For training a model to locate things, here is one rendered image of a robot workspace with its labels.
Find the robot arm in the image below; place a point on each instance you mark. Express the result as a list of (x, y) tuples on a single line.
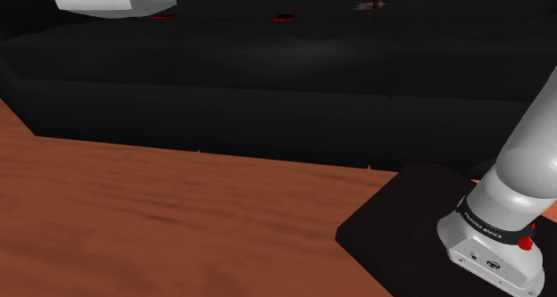
[(515, 174)]

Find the black sofa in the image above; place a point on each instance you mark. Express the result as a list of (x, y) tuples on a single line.
[(261, 91)]

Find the red-edged black phone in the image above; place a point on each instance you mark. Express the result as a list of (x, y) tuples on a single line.
[(285, 17)]

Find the dark robot stand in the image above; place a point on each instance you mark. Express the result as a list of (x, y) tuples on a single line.
[(400, 226)]

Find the red and white remote control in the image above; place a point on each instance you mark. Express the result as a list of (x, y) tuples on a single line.
[(370, 5)]

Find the flat red-edged black tablet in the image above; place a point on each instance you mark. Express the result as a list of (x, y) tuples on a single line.
[(165, 16)]

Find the white pillow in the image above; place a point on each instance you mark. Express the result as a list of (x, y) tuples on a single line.
[(114, 2)]

